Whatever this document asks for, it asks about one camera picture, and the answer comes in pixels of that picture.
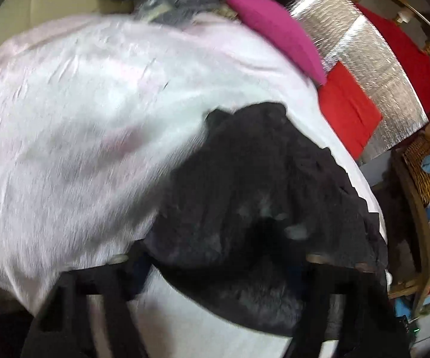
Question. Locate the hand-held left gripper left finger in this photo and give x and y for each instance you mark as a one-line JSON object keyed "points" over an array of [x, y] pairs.
{"points": [[136, 272]]}

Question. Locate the red pillow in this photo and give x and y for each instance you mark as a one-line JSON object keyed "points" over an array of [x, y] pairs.
{"points": [[349, 112]]}

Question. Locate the wooden shelf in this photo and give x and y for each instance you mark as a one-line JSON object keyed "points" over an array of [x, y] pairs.
{"points": [[416, 231]]}

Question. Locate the white bed blanket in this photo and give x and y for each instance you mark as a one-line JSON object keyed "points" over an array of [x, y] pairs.
{"points": [[88, 119]]}

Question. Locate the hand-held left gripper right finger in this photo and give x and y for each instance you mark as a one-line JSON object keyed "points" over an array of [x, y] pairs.
{"points": [[304, 274]]}

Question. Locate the black jacket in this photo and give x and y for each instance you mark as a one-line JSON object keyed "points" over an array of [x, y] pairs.
{"points": [[267, 209]]}

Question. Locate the magenta pillow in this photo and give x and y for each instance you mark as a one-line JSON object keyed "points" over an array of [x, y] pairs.
{"points": [[278, 33]]}

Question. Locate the red cloth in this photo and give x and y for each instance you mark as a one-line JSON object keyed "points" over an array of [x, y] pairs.
{"points": [[409, 63]]}

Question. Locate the grey crumpled clothes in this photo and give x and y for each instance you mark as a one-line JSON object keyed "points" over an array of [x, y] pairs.
{"points": [[181, 7]]}

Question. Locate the wicker basket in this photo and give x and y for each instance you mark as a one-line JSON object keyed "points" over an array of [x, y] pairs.
{"points": [[426, 171]]}

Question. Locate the silver foil insulation sheet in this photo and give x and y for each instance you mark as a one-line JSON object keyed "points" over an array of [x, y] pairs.
{"points": [[375, 67]]}

